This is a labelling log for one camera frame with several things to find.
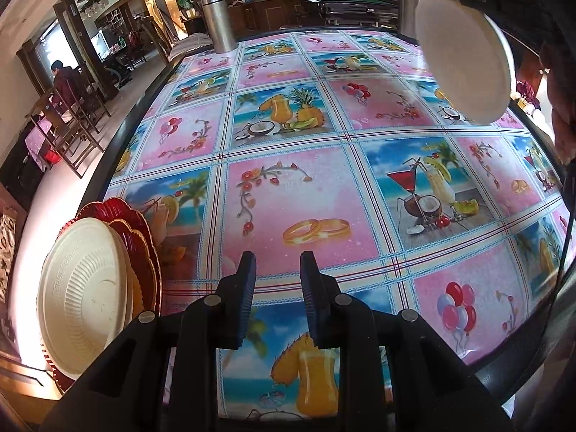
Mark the white foam bowl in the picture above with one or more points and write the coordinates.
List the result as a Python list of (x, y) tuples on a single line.
[(463, 58)]

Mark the wooden chair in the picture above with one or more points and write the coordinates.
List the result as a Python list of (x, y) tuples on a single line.
[(96, 94), (67, 139)]

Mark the gold pillar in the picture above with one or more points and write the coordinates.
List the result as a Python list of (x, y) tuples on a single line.
[(155, 0)]

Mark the printed fruit tablecloth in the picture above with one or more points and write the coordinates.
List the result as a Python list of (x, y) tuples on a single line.
[(360, 112)]

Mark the black metal frame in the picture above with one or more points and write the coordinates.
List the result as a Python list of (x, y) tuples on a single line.
[(351, 9)]

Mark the grey cushion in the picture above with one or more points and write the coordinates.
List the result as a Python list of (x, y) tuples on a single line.
[(189, 45)]

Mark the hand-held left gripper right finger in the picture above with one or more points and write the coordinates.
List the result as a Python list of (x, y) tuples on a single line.
[(312, 301)]

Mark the small red gold-rimmed plate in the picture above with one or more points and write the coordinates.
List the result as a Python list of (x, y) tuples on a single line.
[(147, 261)]

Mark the person's right forearm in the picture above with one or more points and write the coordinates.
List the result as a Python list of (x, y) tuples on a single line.
[(564, 108)]

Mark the large steel thermos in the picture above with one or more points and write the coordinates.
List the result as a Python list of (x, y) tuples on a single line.
[(409, 4)]

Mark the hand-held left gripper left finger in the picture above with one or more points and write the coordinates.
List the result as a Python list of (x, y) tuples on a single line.
[(246, 301)]

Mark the ceiling chandelier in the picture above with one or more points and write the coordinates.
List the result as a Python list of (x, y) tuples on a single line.
[(90, 3)]

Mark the small steel thermos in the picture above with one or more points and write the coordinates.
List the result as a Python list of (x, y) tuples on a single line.
[(218, 22)]

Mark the dark wooden cabinet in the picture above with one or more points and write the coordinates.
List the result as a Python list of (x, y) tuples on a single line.
[(270, 15)]

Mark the large red scalloped plate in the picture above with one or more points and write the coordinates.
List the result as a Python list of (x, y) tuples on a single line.
[(103, 209)]

